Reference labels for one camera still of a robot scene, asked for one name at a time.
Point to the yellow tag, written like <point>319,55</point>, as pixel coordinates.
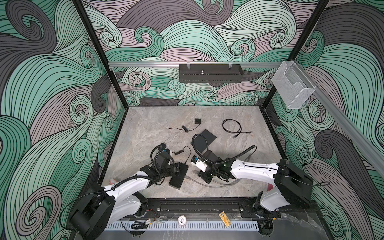
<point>225,219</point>

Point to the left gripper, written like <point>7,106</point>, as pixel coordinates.
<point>175,170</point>

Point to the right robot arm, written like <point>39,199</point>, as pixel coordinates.
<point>291,185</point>

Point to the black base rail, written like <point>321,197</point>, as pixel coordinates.
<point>245,208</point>

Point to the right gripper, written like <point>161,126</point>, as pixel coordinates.
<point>202,175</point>

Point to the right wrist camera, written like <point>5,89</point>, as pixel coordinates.
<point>200,164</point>

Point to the ribbed black network switch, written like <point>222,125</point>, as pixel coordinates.
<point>177,181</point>

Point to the clear acrylic wall holder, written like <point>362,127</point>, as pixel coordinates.
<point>293,84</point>

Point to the black wall tray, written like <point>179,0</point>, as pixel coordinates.
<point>210,73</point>

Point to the white slotted cable duct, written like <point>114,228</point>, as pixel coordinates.
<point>248,226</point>

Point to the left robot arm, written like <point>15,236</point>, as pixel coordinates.
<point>101,206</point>

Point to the pink white toy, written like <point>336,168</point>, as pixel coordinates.
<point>112,181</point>
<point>270,187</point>

